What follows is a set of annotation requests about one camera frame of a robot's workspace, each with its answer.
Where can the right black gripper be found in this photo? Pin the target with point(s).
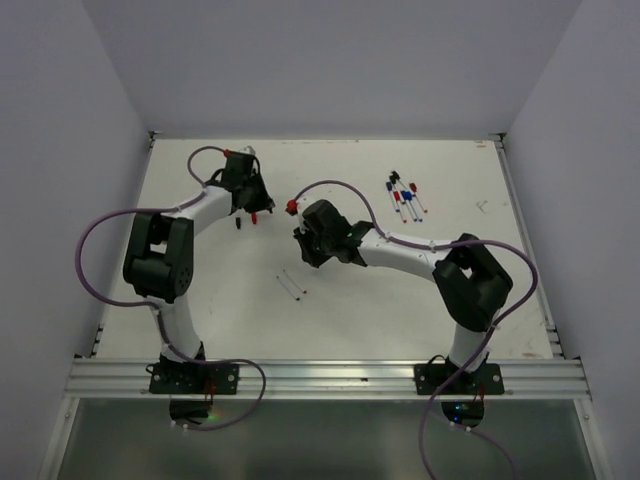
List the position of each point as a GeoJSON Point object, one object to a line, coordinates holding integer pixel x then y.
{"type": "Point", "coordinates": [308, 253]}

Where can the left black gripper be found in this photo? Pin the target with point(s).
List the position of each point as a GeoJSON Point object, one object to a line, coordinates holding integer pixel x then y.
{"type": "Point", "coordinates": [264, 202]}

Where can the black capped pen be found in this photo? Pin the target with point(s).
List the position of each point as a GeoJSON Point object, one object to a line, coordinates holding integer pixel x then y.
{"type": "Point", "coordinates": [286, 288]}
{"type": "Point", "coordinates": [395, 179]}

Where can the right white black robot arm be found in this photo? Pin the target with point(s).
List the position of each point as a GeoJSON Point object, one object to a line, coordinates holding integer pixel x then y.
{"type": "Point", "coordinates": [472, 284]}

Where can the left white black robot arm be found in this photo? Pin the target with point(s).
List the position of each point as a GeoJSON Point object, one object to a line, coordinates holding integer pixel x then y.
{"type": "Point", "coordinates": [159, 261]}

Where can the blue tipped pen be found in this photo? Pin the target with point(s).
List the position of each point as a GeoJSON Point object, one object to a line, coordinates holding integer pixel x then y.
{"type": "Point", "coordinates": [389, 188]}

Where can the red cap pen middle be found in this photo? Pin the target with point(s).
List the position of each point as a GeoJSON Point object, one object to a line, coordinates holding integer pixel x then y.
{"type": "Point", "coordinates": [397, 201]}

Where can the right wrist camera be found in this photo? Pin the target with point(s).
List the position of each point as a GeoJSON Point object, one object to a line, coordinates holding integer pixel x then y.
{"type": "Point", "coordinates": [301, 205]}

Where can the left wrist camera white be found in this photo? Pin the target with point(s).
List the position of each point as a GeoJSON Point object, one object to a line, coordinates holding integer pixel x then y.
{"type": "Point", "coordinates": [248, 149]}

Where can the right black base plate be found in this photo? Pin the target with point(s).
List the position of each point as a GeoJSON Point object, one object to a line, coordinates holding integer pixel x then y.
{"type": "Point", "coordinates": [487, 380]}

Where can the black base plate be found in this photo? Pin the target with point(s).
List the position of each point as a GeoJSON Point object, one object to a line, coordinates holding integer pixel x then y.
{"type": "Point", "coordinates": [191, 379]}
{"type": "Point", "coordinates": [487, 380]}

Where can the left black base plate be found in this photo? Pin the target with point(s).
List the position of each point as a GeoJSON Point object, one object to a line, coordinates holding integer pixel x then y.
{"type": "Point", "coordinates": [191, 379]}

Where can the aluminium mounting rail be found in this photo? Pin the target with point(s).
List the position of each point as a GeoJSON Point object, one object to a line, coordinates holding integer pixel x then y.
{"type": "Point", "coordinates": [383, 380]}

